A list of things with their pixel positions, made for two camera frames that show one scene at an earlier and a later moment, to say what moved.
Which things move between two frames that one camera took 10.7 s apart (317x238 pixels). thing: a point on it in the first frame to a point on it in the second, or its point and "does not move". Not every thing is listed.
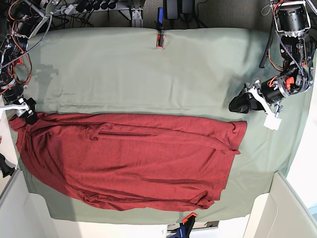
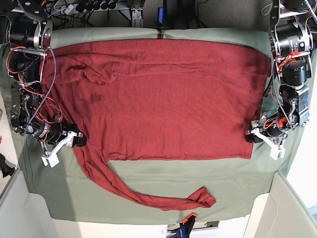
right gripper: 274,90 to 272,128
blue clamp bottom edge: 185,228 does not move
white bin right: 281,213 does not move
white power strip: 93,6 does not move
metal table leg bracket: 137,21 does not move
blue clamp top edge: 160,38 does not move
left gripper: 25,106 to 53,137
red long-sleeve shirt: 135,161 to 157,99
